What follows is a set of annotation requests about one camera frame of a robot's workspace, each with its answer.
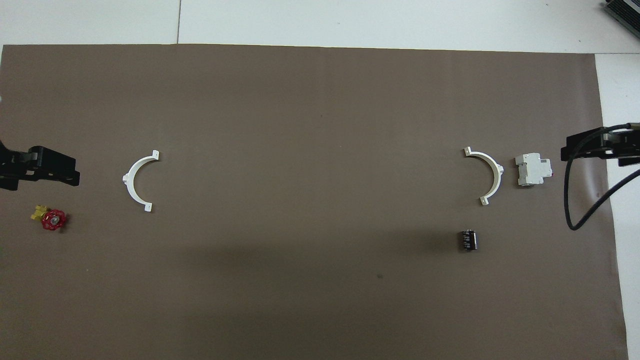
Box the white half-ring pipe clamp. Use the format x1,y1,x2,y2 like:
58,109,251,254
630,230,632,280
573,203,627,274
121,149,160,213
463,146,504,206

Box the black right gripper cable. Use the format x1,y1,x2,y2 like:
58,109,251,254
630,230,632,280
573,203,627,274
564,121,640,231

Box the white circuit breaker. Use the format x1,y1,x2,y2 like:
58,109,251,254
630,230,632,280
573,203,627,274
515,152,553,188

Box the black cylindrical capacitor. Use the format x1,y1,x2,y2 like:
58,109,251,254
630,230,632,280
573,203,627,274
458,228,479,252

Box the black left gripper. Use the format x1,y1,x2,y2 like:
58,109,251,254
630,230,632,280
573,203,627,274
0,141,81,191

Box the grey ribbed device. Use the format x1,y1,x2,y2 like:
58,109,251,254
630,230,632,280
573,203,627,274
602,0,640,38

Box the red yellow valve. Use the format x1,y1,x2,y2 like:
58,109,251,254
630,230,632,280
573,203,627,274
31,204,68,232

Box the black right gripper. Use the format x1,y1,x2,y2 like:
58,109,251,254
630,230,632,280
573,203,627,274
560,122,640,168

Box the brown table mat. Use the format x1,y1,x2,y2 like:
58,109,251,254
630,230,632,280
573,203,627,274
0,44,630,360

